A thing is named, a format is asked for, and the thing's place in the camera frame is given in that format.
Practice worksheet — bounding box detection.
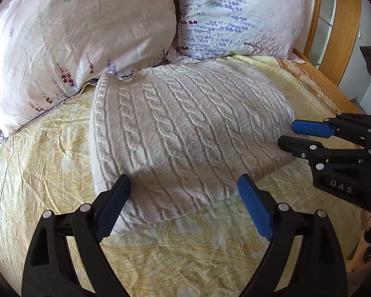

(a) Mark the cream cable-knit garment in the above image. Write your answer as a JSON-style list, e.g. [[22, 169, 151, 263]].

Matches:
[[90, 60, 300, 236]]

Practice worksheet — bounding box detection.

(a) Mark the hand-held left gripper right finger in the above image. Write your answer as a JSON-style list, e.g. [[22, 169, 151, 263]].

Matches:
[[237, 174, 348, 297]]

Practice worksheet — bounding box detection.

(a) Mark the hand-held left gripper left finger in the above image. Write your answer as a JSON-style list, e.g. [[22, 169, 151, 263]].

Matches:
[[21, 175, 132, 297]]

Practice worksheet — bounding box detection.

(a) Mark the wooden headboard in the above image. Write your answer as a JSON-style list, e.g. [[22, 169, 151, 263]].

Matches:
[[292, 0, 362, 89]]

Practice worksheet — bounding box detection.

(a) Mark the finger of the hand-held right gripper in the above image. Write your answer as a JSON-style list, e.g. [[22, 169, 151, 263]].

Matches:
[[278, 135, 371, 161], [292, 113, 371, 146]]

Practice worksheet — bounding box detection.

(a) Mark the pink floral pillow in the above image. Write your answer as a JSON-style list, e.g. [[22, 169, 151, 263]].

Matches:
[[0, 0, 178, 138]]

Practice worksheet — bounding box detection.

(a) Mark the white lavender-print pillow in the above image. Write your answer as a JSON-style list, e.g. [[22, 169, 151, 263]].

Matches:
[[167, 0, 308, 65]]

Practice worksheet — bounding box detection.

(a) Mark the orange patterned bed sheet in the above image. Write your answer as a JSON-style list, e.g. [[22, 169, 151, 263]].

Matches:
[[280, 48, 361, 116]]

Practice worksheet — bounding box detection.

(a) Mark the yellow patterned bed sheet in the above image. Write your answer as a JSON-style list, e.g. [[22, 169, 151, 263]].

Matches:
[[0, 54, 364, 297]]

